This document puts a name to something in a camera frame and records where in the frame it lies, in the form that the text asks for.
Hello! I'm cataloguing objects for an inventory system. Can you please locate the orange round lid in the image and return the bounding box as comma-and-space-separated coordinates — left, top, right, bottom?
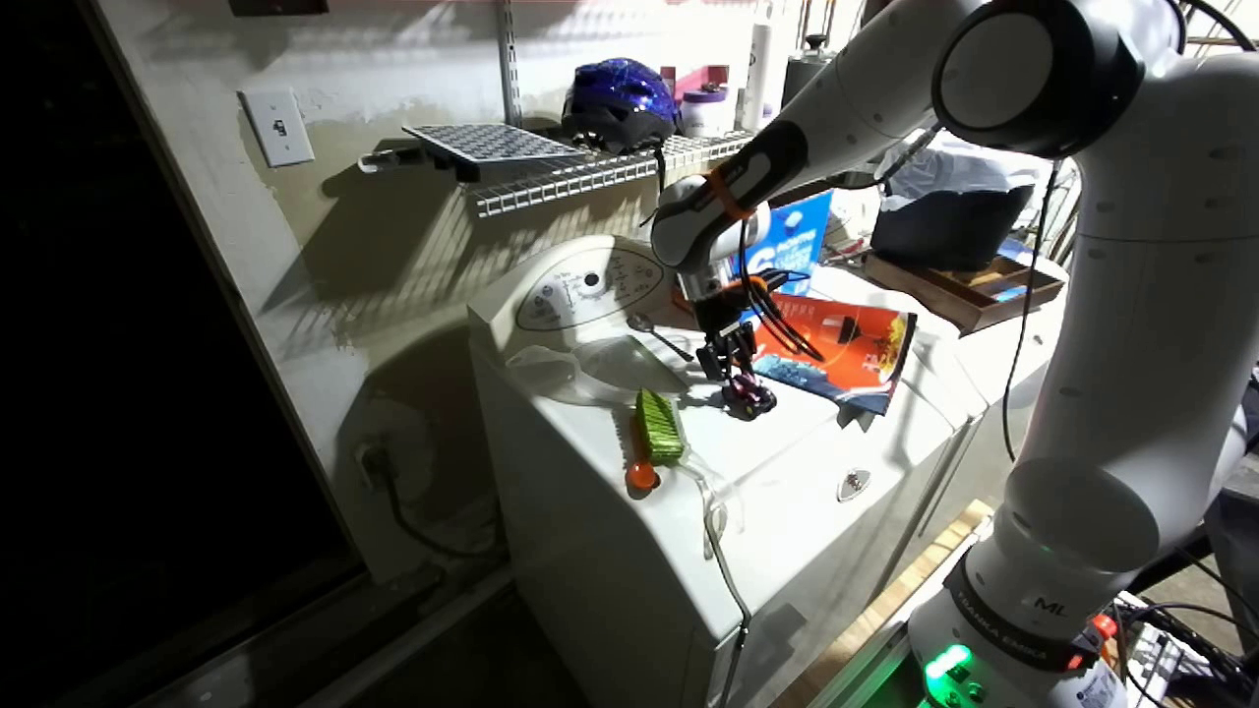
627, 460, 662, 499

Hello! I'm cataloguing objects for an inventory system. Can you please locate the grey solar panel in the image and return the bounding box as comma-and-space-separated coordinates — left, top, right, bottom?
406, 127, 587, 179

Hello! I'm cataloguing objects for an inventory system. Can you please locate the brown cardboard tray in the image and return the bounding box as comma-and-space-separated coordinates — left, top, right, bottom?
861, 257, 1061, 334

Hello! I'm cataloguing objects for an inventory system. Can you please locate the black power cable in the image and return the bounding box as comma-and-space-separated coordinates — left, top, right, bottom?
359, 446, 508, 567

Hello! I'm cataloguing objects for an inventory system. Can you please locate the orange airbnb magazine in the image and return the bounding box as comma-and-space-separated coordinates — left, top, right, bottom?
752, 293, 917, 417

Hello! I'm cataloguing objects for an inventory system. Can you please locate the blue cleaning product box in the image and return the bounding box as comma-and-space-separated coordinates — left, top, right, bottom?
747, 194, 832, 276

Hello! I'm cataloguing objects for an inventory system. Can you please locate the white wall outlet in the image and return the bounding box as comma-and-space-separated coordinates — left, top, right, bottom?
239, 92, 317, 168

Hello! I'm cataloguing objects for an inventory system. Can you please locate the green bristle clear-handled brush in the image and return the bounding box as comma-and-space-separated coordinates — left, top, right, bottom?
635, 389, 686, 464

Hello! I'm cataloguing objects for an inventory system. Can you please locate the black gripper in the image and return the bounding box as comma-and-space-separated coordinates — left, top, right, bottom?
693, 288, 757, 380

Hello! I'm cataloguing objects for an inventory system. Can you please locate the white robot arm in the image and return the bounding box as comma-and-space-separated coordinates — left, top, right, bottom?
648, 0, 1259, 674

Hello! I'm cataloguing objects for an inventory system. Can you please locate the white washing machine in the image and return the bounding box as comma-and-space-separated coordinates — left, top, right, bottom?
467, 234, 1058, 708

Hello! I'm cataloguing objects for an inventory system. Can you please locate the red black toy quad car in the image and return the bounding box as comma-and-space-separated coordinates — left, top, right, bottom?
717, 372, 781, 422

